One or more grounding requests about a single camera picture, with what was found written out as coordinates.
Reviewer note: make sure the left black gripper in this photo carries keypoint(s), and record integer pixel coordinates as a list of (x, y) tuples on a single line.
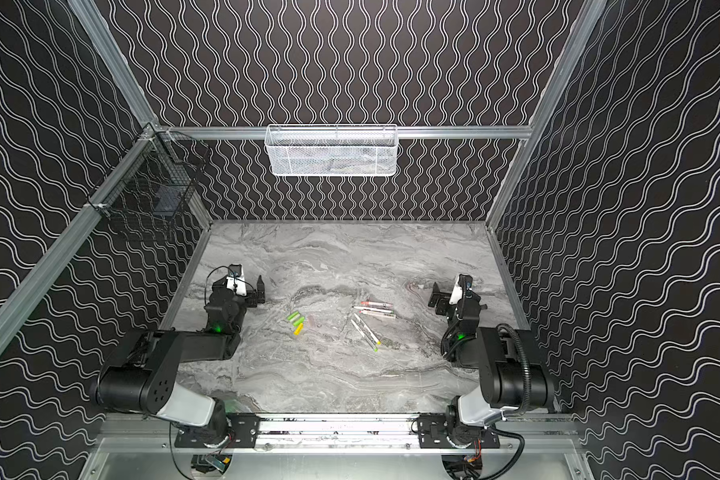
[(247, 292)]

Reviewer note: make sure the pink pen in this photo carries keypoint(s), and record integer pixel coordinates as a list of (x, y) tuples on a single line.
[(381, 305)]

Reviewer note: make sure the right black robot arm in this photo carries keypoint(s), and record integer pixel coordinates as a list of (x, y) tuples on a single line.
[(513, 379)]

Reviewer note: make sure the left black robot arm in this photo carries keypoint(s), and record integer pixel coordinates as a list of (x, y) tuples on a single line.
[(140, 375)]

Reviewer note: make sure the green ended pen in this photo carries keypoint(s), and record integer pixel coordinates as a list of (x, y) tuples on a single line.
[(366, 338)]

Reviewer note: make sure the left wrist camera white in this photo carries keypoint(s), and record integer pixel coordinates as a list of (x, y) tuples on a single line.
[(235, 281)]

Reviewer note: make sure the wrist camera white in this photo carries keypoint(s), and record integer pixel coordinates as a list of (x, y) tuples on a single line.
[(462, 286), (235, 281)]

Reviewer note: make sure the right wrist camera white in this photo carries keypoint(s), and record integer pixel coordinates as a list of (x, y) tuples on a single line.
[(462, 286)]

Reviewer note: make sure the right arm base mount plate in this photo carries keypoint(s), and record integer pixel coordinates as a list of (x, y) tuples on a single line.
[(444, 431)]

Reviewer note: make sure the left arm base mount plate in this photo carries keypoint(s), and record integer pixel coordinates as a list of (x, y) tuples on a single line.
[(236, 431)]

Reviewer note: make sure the white mesh wall basket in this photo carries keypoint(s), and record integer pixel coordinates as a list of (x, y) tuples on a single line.
[(332, 150)]

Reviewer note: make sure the black wire wall basket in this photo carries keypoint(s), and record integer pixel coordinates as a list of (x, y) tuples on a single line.
[(152, 198)]

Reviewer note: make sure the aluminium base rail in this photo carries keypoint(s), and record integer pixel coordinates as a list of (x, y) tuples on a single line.
[(290, 433)]

